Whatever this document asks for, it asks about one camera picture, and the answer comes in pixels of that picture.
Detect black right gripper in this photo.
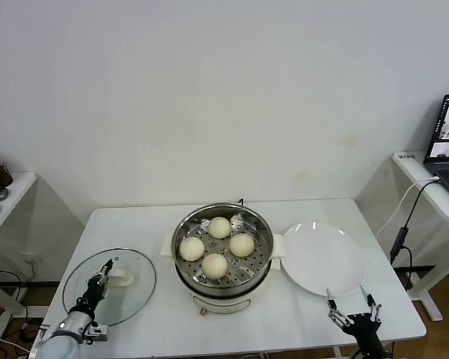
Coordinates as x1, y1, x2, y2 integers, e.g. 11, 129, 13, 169
326, 286, 385, 359

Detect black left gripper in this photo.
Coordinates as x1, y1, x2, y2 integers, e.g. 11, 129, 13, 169
76, 260, 114, 313

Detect glass lid with white handle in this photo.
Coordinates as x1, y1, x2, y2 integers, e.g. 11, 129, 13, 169
62, 247, 157, 327

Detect white steamed baozi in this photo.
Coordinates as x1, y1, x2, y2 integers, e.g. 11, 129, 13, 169
201, 253, 229, 280
229, 233, 256, 258
179, 236, 206, 262
208, 216, 232, 239

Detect stainless steel steamer basket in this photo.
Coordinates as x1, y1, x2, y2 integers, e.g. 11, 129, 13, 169
171, 203, 275, 291

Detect steel steamer pot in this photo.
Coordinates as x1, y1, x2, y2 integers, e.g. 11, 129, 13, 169
159, 232, 286, 318

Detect white round plate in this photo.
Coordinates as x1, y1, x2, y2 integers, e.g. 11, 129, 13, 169
281, 221, 368, 298

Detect white desk with cup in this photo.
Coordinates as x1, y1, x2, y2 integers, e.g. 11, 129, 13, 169
0, 171, 39, 340

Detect white desk with laptop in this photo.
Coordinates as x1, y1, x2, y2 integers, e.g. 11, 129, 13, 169
391, 150, 449, 322

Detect open grey laptop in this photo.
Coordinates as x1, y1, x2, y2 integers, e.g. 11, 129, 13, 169
423, 93, 449, 207

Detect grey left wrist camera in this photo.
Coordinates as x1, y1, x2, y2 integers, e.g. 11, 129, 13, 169
82, 323, 109, 345

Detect black cable with adapter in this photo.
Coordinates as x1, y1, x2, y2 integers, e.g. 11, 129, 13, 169
389, 179, 441, 291

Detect black floor cables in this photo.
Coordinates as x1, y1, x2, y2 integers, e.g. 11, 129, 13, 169
0, 269, 46, 359

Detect white laptop cable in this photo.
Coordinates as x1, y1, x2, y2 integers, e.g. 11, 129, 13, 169
376, 175, 441, 237

